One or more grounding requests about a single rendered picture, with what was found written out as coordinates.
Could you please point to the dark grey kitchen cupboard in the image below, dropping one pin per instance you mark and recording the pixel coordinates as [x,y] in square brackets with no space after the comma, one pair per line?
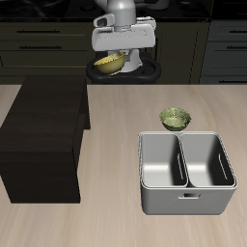
[225,61]

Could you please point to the white two-bin basket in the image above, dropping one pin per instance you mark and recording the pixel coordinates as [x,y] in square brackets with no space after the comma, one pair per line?
[189,201]

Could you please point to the dark wooden cabinet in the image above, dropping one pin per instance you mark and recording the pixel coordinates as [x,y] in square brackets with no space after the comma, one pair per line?
[41,135]

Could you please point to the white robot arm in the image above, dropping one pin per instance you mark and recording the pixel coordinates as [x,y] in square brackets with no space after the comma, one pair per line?
[121,13]

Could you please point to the green bowl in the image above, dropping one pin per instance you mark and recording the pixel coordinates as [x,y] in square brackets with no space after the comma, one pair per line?
[175,118]

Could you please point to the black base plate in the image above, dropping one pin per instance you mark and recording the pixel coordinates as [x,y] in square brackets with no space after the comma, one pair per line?
[151,72]

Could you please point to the dark olive kitchen cupboard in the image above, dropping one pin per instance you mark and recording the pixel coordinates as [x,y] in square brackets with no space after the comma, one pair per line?
[48,61]

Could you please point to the yellow bowl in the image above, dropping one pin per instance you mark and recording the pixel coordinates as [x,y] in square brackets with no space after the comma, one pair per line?
[111,65]

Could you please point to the black kitchen countertop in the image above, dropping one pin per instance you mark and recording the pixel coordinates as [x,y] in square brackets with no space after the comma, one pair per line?
[38,9]

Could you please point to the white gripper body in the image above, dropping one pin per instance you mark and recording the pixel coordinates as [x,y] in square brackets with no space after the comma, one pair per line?
[125,37]

